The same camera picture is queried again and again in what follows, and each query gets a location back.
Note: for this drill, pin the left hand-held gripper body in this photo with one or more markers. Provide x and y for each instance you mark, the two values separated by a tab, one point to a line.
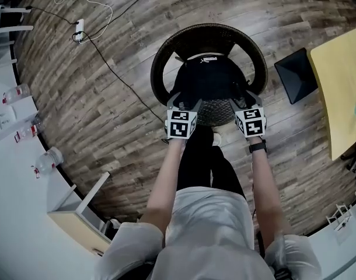
178	127

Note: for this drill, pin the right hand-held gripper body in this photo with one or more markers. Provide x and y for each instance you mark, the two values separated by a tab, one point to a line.
254	125

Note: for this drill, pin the black backpack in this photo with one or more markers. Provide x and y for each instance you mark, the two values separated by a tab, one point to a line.
208	77

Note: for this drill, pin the brown wicker chair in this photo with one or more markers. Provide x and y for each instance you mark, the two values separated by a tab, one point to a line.
166	48

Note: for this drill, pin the person's right forearm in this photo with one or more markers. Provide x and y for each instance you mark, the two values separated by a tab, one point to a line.
268	185

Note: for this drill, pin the person's left forearm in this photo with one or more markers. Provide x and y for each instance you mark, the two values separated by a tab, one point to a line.
166	179

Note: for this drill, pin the black office chair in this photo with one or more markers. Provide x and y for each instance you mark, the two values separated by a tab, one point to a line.
354	162

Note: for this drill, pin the black wrist watch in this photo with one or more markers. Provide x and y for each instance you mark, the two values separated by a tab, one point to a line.
258	147

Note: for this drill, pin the person's white shoe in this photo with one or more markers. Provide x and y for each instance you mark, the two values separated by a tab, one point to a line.
217	136

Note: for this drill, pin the person's black trousers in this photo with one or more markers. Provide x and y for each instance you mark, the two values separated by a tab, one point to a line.
195	162

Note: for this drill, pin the yellow table with black base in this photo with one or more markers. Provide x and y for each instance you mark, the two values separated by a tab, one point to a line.
338	83

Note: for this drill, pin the person's white shirt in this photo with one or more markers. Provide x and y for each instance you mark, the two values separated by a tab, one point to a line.
207	238

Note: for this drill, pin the white power strip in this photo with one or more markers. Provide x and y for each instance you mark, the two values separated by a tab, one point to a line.
79	31

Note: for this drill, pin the white metal rack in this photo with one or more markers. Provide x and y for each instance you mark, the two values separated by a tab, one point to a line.
341	216

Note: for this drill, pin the clear bottle with red label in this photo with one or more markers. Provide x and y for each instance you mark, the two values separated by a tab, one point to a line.
17	93
48	160
30	128

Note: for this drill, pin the light wooden desk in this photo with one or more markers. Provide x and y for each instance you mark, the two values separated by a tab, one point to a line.
76	226

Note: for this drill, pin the white cardboard box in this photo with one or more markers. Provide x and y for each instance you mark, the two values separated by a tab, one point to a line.
11	117

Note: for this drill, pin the white desk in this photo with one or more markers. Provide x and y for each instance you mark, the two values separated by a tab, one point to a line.
3	25

